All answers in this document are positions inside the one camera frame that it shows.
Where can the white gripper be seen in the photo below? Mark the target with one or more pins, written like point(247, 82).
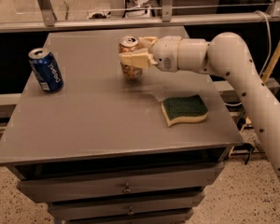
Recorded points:
point(164, 53)

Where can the orange soda can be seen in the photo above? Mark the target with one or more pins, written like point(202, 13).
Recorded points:
point(127, 46)

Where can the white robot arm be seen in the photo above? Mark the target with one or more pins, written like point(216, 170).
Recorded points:
point(227, 56)

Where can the blue Pepsi can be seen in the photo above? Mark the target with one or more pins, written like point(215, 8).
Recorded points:
point(46, 69)

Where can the green and yellow sponge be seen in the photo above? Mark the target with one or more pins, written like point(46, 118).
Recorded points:
point(189, 109)

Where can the grey drawer cabinet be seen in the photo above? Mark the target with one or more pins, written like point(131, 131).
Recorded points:
point(99, 151)

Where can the metal guard rail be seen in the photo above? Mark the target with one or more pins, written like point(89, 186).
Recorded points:
point(62, 15)

